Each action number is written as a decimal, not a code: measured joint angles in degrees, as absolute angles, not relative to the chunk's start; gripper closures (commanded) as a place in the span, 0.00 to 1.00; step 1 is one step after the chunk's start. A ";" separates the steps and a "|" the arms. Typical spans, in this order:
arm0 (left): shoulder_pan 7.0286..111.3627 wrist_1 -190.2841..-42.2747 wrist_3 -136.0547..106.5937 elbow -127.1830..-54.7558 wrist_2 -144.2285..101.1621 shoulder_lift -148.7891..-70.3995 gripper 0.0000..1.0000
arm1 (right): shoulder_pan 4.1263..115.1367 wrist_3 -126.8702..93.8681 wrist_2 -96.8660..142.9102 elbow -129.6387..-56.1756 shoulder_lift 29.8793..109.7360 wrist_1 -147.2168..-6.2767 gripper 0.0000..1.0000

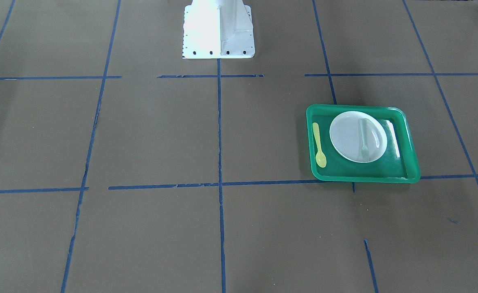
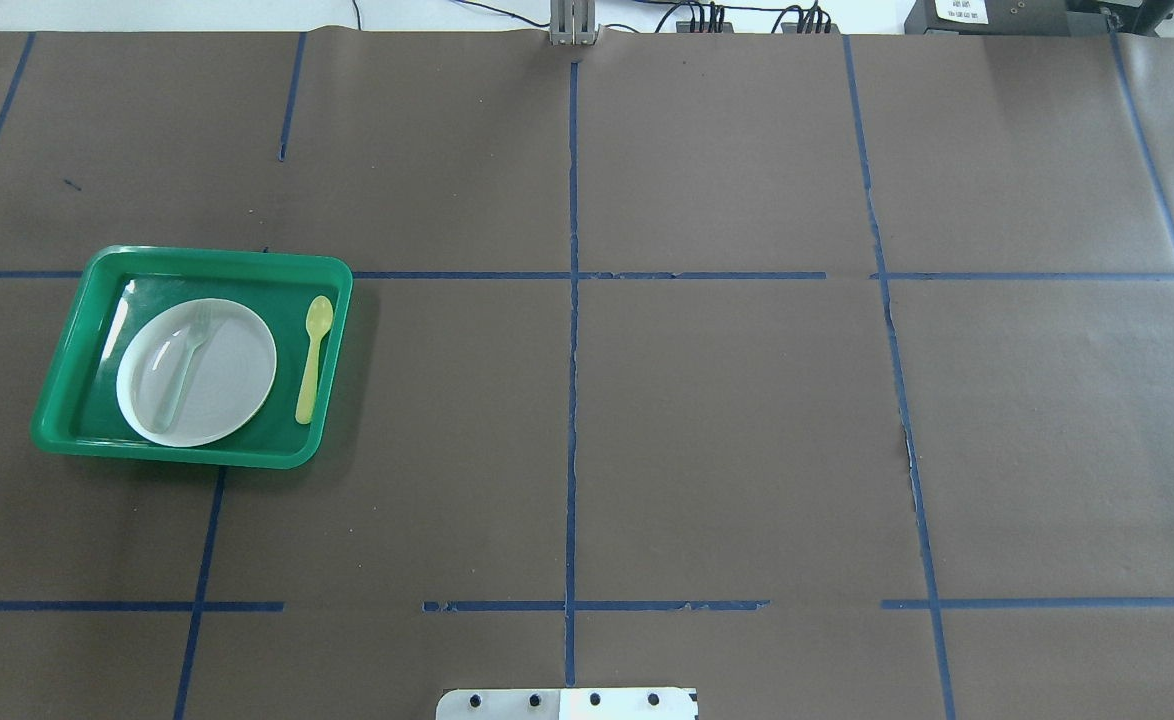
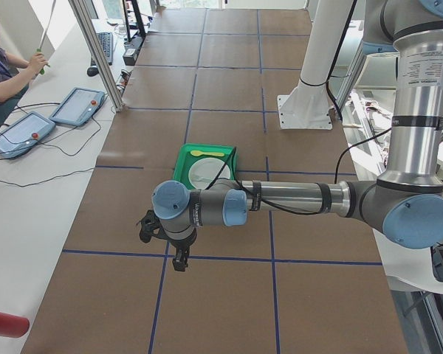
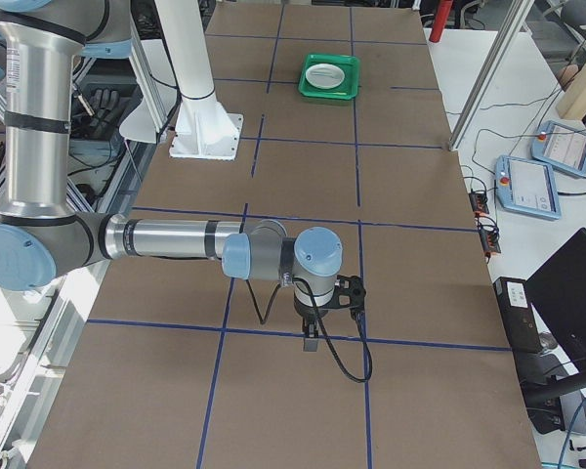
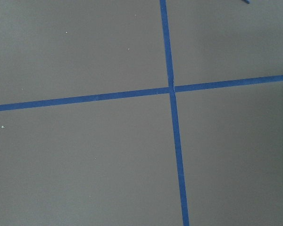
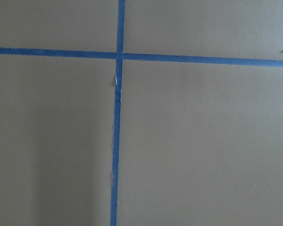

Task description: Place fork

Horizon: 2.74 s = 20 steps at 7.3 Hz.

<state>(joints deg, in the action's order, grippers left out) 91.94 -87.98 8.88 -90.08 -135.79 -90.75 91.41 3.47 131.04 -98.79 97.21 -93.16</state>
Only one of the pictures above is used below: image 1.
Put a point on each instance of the pale green plastic fork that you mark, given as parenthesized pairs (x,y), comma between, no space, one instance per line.
(364,147)

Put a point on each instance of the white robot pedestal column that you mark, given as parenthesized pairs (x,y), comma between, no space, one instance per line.
(215,29)

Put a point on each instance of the green plastic tray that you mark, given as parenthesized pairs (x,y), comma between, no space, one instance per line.
(399,164)

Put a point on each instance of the yellow plastic spoon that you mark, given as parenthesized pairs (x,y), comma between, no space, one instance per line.
(321,159)

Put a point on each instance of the white round plate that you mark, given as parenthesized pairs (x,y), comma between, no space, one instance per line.
(345,136)

